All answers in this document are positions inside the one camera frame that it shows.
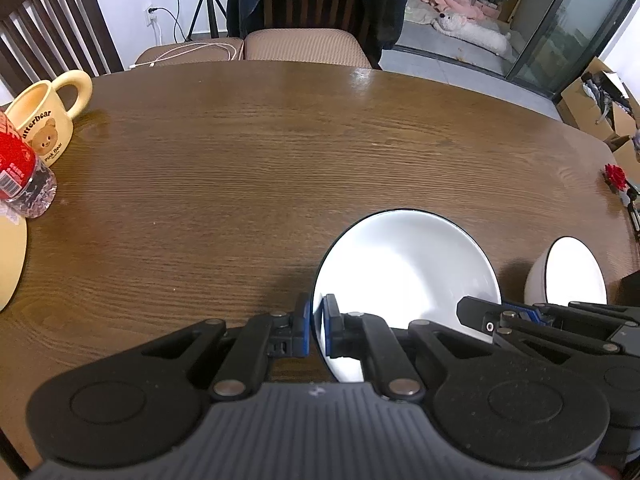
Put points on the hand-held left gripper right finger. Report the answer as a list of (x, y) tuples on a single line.
[(330, 327)]

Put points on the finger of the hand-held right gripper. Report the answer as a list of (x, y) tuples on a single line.
[(477, 312), (525, 311)]

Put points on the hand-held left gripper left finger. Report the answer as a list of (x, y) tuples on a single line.
[(302, 327)]

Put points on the white bowl with black rim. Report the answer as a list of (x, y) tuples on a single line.
[(400, 270), (570, 270)]

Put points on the red ribbon bow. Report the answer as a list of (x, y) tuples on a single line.
[(616, 175)]

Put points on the open cardboard box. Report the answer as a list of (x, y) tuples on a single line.
[(580, 105)]

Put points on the white plush dog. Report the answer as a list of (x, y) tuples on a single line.
[(475, 35)]

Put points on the glass sliding door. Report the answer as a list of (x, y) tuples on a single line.
[(565, 35)]

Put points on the yellow thermos jug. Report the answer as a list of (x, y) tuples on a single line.
[(10, 260)]

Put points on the red label water bottle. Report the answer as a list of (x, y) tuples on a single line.
[(25, 185)]

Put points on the yellow bear mug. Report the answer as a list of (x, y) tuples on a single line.
[(45, 125)]

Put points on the white wall socket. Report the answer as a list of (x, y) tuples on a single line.
[(152, 20)]

